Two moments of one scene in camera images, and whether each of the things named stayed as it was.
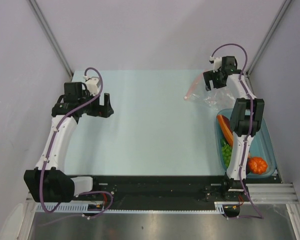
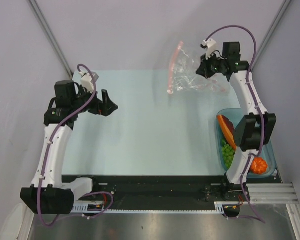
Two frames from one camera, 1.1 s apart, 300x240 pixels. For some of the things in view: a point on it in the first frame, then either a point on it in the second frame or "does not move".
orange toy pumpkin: (257, 165) does not move
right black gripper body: (217, 83) to (212, 66)
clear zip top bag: (219, 98) to (183, 77)
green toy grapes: (226, 149) does not move
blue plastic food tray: (261, 146) does not move
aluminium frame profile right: (280, 193) does not move
